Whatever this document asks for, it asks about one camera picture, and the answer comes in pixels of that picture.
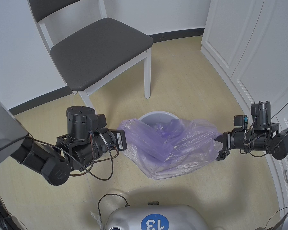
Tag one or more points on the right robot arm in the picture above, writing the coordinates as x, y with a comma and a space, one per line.
283, 142

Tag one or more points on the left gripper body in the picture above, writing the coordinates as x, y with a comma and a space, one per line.
105, 140

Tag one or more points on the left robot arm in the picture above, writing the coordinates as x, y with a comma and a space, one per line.
52, 166

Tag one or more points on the purple plastic bag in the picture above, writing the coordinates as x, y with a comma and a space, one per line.
182, 147

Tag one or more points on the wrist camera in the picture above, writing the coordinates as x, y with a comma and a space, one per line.
101, 121
238, 120

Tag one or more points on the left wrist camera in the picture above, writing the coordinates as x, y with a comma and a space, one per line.
101, 121

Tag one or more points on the white trash bin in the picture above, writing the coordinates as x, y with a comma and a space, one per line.
153, 118

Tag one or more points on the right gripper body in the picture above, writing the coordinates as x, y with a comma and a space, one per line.
240, 140

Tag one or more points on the grey and white chair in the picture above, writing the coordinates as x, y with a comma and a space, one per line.
98, 51

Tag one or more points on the crumpled black plastic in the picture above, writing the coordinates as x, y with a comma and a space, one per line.
222, 155

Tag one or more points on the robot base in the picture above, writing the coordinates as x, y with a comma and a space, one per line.
124, 217

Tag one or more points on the white wardrobe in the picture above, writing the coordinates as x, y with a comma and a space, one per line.
254, 44

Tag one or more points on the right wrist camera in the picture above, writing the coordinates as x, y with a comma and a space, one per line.
238, 120

